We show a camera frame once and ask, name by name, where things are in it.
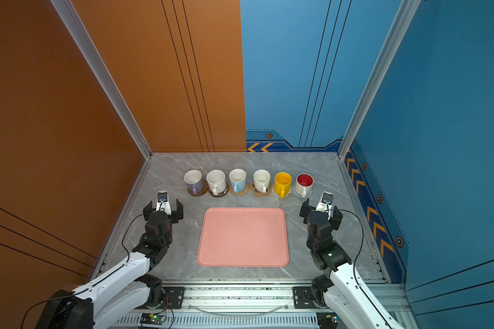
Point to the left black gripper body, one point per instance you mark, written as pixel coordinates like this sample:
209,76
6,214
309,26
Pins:
174,218

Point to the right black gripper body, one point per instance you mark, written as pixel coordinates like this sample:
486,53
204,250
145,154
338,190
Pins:
309,211

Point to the matte brown wooden coaster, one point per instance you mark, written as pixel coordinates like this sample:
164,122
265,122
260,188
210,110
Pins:
199,193

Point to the purple mug white inside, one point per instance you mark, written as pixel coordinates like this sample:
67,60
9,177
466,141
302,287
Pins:
194,180

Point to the white mug red inside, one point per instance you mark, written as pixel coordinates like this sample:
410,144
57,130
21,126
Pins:
304,183

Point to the glossy dark wooden coaster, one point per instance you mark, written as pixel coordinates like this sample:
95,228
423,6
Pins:
221,194

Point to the yellow mug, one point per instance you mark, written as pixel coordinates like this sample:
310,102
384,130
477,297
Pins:
282,183

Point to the cork paw print coaster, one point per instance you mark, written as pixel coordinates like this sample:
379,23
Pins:
257,193

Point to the white mug blue handle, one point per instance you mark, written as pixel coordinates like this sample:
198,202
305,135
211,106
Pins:
238,179

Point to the woven rattan round coaster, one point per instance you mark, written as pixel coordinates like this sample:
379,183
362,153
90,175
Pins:
240,193

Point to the white rainbow stitched coaster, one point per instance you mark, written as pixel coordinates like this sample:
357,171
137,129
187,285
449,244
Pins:
278,195

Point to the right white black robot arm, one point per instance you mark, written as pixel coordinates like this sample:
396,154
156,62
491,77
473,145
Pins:
340,288

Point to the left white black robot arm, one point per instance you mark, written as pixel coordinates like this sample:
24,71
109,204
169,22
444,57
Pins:
126,286

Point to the light blue woven coaster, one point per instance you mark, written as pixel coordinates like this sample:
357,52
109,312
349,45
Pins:
301,195

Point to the right circuit board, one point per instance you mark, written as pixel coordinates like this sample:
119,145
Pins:
327,321

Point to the pink rectangular tray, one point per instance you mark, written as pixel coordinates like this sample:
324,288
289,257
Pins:
244,237

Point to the left green circuit board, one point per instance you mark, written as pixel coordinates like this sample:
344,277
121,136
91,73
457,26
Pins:
155,319

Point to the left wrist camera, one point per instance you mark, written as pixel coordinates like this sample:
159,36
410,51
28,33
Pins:
163,203

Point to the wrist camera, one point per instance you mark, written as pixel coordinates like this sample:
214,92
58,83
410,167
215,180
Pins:
163,203
326,204

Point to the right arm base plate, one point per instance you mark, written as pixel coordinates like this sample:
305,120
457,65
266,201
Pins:
307,297

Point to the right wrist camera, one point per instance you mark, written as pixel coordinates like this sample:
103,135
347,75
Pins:
326,204

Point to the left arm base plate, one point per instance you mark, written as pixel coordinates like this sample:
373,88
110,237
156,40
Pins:
166,297

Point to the left aluminium corner post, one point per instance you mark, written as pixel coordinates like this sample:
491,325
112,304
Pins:
88,49

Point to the aluminium corner post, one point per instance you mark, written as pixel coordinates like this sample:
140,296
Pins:
88,49
394,38

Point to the right aluminium corner post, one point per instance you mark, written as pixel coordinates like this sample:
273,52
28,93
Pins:
394,38

